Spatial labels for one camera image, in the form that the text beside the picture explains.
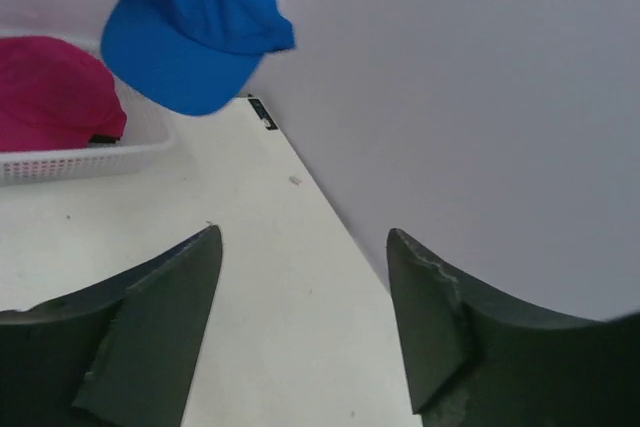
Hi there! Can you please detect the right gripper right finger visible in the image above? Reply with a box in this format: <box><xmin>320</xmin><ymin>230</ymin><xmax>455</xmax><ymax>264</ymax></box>
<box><xmin>386</xmin><ymin>229</ymin><xmax>639</xmax><ymax>426</ymax></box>

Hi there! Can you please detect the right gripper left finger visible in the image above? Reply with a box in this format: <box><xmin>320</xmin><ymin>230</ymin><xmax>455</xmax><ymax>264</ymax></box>
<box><xmin>1</xmin><ymin>225</ymin><xmax>223</xmax><ymax>426</ymax></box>

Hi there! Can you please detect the blue baseball cap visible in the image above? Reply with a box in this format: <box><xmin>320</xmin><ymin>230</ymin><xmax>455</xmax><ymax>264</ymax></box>
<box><xmin>100</xmin><ymin>0</ymin><xmax>296</xmax><ymax>116</ymax></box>

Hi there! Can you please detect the pink baseball cap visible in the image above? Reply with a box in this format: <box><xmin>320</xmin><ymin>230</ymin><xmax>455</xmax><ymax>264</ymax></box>
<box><xmin>1</xmin><ymin>36</ymin><xmax>127</xmax><ymax>153</ymax></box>

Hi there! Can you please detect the small black label sticker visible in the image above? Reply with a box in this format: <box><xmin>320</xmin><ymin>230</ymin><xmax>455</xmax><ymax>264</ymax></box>
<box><xmin>247</xmin><ymin>95</ymin><xmax>279</xmax><ymax>131</ymax></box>

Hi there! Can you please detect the white plastic basket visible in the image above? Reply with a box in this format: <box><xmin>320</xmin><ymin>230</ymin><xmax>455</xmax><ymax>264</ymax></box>
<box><xmin>1</xmin><ymin>40</ymin><xmax>175</xmax><ymax>185</ymax></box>

